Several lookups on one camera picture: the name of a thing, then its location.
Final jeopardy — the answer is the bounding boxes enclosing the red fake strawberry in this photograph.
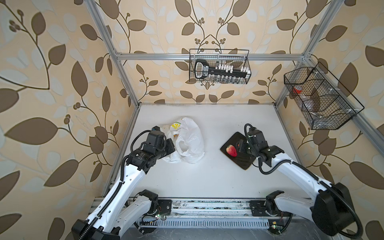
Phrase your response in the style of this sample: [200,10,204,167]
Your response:
[226,145,238,158]

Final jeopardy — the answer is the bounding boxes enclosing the white plastic bag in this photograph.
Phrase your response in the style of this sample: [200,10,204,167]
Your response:
[161,117,205,164]

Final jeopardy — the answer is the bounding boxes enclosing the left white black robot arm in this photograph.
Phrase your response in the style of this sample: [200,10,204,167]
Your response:
[71,126,176,240]

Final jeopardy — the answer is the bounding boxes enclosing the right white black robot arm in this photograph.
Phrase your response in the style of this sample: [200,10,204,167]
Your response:
[238,123,364,239]

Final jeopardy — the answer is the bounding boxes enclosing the red capped clear bottle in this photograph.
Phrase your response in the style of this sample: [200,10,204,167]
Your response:
[291,85,307,100]

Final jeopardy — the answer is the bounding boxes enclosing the black socket tool set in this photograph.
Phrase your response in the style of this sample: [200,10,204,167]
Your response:
[192,60,251,80]

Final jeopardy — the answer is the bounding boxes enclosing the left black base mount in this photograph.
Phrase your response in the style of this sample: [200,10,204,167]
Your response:
[145,199,173,217]

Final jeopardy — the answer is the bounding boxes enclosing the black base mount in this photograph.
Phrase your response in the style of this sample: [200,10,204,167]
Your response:
[249,200,291,218]
[145,199,173,217]

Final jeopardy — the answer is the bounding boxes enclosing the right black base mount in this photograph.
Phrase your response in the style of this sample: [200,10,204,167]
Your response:
[249,200,291,218]

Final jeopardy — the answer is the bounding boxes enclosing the aluminium rail frame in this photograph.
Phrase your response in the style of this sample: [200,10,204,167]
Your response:
[89,197,334,220]

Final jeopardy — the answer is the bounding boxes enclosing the right black wire basket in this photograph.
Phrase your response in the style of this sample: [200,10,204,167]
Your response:
[284,62,365,130]

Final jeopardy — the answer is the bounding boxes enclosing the black wire basket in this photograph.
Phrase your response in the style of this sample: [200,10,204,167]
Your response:
[189,48,252,85]
[284,62,365,130]

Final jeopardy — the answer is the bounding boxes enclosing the back black wire basket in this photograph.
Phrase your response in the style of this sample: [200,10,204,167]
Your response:
[189,48,252,85]

